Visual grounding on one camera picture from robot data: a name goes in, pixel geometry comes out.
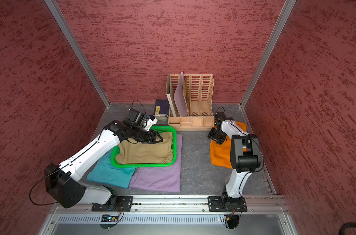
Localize aluminium corner post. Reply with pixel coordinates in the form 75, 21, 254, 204
44, 0, 111, 108
240, 0, 296, 109

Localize left aluminium corner post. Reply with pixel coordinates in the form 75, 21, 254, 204
44, 0, 111, 108

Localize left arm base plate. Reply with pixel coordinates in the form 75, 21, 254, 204
92, 195, 134, 212

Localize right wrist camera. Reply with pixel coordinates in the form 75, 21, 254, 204
215, 111, 226, 122

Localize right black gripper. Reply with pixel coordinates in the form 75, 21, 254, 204
208, 127, 227, 145

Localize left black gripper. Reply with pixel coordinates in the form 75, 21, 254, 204
131, 125, 163, 145

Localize green plastic basket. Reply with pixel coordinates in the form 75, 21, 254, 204
111, 126, 177, 168

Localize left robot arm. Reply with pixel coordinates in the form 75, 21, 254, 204
44, 115, 162, 211

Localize beige file organizer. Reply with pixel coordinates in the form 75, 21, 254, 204
166, 74, 214, 131

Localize aluminium front rail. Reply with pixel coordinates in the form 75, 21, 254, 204
37, 193, 299, 235

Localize khaki pants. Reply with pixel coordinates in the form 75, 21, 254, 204
115, 132, 174, 164

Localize teal folded pants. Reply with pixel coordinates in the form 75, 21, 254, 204
87, 150, 135, 189

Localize right aluminium corner post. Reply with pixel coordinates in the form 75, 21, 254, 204
240, 0, 296, 109

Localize purple folder sheet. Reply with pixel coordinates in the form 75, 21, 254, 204
174, 71, 187, 117

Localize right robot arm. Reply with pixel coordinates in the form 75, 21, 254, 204
208, 112, 262, 212

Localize orange pants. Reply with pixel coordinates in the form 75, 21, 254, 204
210, 136, 233, 168

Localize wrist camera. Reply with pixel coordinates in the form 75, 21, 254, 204
126, 108, 157, 131
215, 111, 226, 122

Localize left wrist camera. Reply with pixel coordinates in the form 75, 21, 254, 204
126, 108, 157, 131

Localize purple folded pants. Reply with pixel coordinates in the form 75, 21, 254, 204
129, 134, 183, 193

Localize dark blue book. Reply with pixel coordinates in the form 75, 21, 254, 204
154, 99, 170, 121

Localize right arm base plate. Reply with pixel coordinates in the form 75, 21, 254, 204
207, 196, 248, 212

